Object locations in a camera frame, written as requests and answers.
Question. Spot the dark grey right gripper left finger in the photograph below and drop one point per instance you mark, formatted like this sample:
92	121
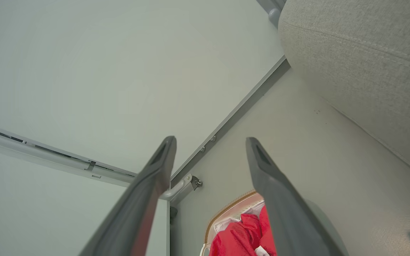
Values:
137	206

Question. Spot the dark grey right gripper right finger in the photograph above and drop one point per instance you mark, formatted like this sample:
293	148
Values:
283	213

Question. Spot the red white garment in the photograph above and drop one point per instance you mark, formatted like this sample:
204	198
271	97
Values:
237	238

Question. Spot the grey fabric sofa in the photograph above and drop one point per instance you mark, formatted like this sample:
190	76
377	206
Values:
368	53

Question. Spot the white laundry basket brown rim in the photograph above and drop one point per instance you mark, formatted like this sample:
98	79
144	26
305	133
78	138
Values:
226	210

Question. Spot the grey skirting strip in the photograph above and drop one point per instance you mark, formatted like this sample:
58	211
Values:
233	117

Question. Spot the round grey knob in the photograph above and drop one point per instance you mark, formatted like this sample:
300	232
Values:
274	16

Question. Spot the metal tube with bracket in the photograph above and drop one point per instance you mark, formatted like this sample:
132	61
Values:
180	186

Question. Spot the grey metal wall rail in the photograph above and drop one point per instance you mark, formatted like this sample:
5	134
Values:
48	156

